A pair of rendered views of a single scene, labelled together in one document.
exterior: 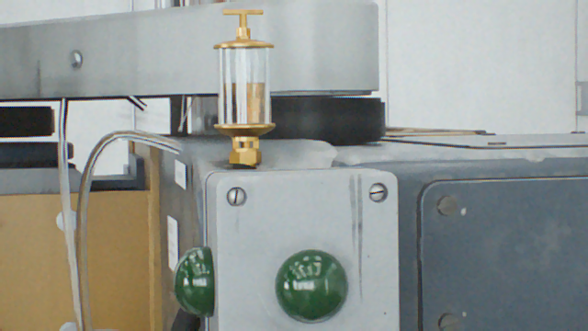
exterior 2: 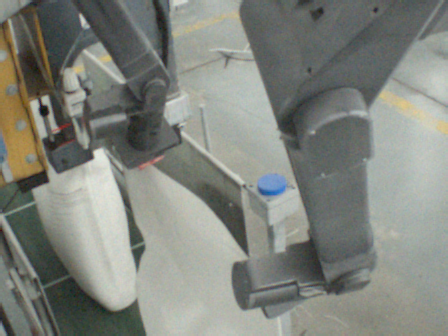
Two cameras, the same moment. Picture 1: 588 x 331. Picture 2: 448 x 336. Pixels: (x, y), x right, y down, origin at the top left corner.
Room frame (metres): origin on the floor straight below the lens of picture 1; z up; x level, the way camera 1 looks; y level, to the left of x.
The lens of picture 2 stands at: (0.79, 1.19, 1.71)
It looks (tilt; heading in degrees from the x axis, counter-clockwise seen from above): 31 degrees down; 256
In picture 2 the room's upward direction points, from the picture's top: 9 degrees counter-clockwise
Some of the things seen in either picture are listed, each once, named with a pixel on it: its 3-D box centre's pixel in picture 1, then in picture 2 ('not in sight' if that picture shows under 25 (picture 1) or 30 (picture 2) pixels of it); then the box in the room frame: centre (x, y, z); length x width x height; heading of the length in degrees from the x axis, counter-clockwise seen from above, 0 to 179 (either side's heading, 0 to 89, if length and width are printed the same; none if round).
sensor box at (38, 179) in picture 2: not in sight; (31, 178); (0.84, 0.08, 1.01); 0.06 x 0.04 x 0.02; 11
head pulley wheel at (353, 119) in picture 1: (307, 120); not in sight; (0.68, -0.01, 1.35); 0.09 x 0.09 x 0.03
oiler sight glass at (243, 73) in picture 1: (243, 85); not in sight; (0.55, 0.02, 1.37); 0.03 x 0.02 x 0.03; 101
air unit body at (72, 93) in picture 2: not in sight; (78, 108); (0.72, 0.12, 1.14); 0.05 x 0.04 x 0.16; 11
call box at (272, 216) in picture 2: not in sight; (273, 198); (0.37, 0.11, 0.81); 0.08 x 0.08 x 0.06; 11
